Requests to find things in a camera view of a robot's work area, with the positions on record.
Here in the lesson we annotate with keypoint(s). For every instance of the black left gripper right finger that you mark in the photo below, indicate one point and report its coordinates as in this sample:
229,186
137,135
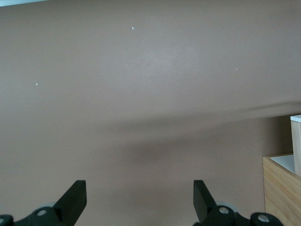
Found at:
204,202

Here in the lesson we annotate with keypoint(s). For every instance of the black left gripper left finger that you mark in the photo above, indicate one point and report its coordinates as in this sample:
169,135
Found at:
70,204

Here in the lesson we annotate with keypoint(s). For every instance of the white-fronted wooden drawer with notch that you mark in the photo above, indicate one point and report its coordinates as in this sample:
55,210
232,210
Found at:
296,146

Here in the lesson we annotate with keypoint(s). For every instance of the light wooden drawer cabinet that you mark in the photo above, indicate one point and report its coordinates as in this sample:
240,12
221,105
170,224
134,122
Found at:
279,197

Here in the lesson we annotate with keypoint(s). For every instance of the brown table mat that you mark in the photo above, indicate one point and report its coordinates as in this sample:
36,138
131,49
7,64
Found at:
141,94

